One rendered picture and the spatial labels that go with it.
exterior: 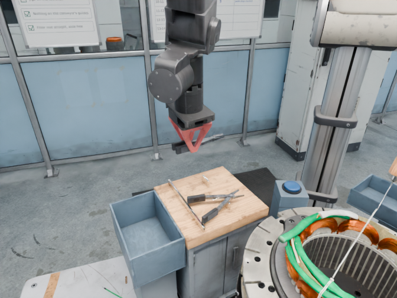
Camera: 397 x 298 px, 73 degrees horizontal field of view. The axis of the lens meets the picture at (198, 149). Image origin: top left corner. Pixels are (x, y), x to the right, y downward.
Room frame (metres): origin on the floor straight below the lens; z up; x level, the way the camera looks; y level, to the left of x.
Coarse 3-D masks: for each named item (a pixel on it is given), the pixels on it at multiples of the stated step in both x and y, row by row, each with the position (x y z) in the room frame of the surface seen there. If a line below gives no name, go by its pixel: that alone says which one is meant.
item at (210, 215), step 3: (210, 210) 0.41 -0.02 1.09; (213, 210) 0.41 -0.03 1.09; (216, 210) 0.41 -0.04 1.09; (207, 213) 0.40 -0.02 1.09; (210, 213) 0.40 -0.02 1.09; (213, 213) 0.40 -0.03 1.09; (216, 213) 0.41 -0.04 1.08; (201, 216) 0.39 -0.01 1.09; (204, 216) 0.39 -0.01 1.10; (207, 216) 0.39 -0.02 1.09; (210, 216) 0.40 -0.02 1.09; (213, 216) 0.40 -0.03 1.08; (201, 219) 0.39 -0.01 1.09; (204, 219) 0.39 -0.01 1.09; (207, 219) 0.39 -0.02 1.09; (210, 219) 0.40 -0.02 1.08; (204, 222) 0.39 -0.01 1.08
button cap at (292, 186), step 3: (285, 183) 0.56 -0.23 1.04; (288, 183) 0.56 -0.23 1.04; (291, 183) 0.56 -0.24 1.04; (294, 183) 0.56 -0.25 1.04; (297, 183) 0.56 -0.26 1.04; (285, 186) 0.55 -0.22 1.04; (288, 186) 0.55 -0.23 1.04; (291, 186) 0.55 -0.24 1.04; (294, 186) 0.55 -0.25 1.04; (297, 186) 0.55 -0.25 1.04; (288, 189) 0.54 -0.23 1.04; (291, 189) 0.54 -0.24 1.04; (294, 189) 0.54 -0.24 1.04; (297, 189) 0.54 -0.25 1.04
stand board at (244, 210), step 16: (192, 176) 0.57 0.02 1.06; (208, 176) 0.57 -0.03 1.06; (224, 176) 0.57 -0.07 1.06; (160, 192) 0.50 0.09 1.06; (192, 192) 0.50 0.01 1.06; (208, 192) 0.50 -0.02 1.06; (224, 192) 0.50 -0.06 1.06; (240, 192) 0.50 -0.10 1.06; (176, 208) 0.45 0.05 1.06; (192, 208) 0.45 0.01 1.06; (208, 208) 0.45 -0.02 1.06; (224, 208) 0.45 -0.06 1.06; (240, 208) 0.45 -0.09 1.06; (256, 208) 0.45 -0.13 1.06; (192, 224) 0.40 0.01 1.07; (208, 224) 0.40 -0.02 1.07; (224, 224) 0.40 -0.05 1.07; (240, 224) 0.41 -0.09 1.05; (192, 240) 0.36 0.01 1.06; (208, 240) 0.38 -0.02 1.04
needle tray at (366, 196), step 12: (372, 180) 0.57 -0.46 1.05; (384, 180) 0.55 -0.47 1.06; (360, 192) 0.55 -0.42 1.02; (372, 192) 0.55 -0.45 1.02; (384, 192) 0.54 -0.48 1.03; (396, 192) 0.52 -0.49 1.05; (360, 204) 0.49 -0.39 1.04; (372, 204) 0.47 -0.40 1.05; (384, 204) 0.51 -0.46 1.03; (396, 204) 0.51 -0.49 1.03; (384, 216) 0.45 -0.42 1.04; (396, 216) 0.43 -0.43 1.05; (396, 228) 0.43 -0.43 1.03
